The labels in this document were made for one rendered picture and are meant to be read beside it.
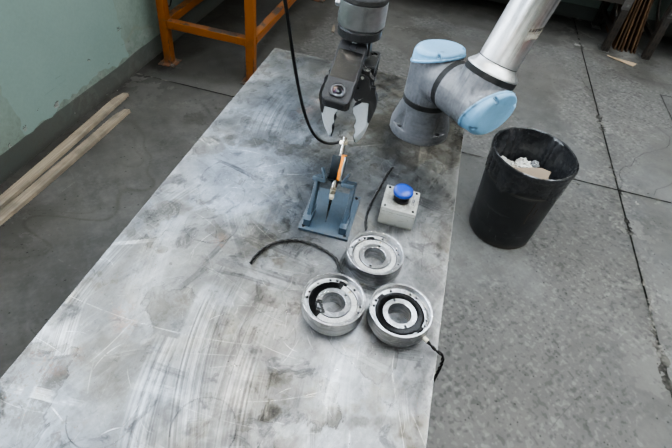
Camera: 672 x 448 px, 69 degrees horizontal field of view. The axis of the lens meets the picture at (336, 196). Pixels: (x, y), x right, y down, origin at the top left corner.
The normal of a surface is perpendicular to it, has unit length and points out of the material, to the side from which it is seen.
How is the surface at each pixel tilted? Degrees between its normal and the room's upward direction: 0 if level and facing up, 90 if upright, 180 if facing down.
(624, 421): 0
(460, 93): 70
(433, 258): 0
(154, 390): 0
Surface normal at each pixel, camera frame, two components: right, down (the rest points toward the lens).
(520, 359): 0.11, -0.73
